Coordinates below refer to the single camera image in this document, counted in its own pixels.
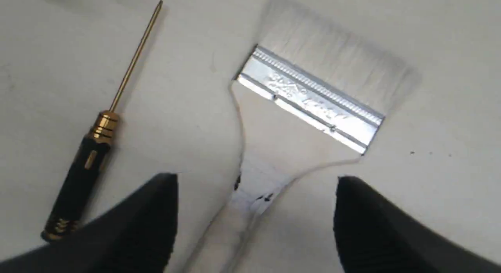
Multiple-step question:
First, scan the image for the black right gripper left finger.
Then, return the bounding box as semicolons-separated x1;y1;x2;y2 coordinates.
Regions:
1;173;179;273

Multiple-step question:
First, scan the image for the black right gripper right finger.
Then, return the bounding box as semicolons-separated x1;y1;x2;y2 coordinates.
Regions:
333;177;501;273

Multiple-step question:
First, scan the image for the black gold precision screwdriver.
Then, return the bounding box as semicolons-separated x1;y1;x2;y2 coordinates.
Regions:
41;0;164;243

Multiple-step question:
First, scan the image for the wide wooden paint brush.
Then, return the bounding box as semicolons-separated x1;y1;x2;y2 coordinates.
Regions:
183;0;419;273

